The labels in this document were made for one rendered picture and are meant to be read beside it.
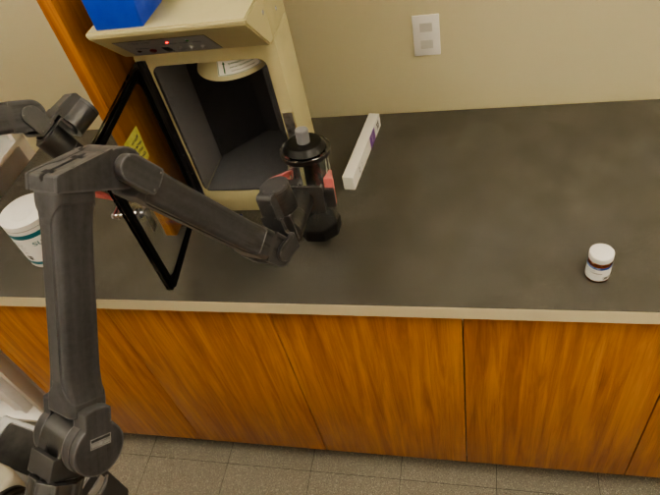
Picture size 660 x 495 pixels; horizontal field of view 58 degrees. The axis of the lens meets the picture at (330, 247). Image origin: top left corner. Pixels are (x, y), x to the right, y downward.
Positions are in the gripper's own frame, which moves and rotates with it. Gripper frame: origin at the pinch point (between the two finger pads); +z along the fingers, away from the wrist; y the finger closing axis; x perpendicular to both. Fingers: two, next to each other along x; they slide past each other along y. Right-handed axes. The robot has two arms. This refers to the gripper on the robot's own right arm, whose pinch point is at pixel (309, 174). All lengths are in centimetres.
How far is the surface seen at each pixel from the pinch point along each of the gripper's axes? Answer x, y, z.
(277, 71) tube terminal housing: -20.4, 5.4, 7.8
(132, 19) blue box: -37.5, 26.1, -5.0
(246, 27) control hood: -34.5, 5.2, -4.3
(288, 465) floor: 116, 25, -8
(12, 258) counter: 23, 85, -6
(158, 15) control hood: -36.4, 23.1, -0.7
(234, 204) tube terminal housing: 17.6, 25.7, 11.4
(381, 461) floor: 115, -7, -3
